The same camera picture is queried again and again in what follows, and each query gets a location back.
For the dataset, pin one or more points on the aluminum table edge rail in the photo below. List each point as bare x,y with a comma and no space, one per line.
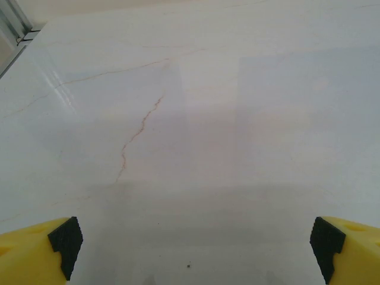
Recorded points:
12,58

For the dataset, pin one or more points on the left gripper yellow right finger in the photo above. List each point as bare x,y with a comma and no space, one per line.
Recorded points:
356,258

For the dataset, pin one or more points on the aluminum frame post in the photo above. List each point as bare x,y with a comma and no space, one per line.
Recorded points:
15,15

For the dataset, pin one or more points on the metal corner bracket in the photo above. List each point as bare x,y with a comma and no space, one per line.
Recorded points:
26,37

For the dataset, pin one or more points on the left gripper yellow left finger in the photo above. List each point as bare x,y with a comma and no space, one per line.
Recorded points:
26,258

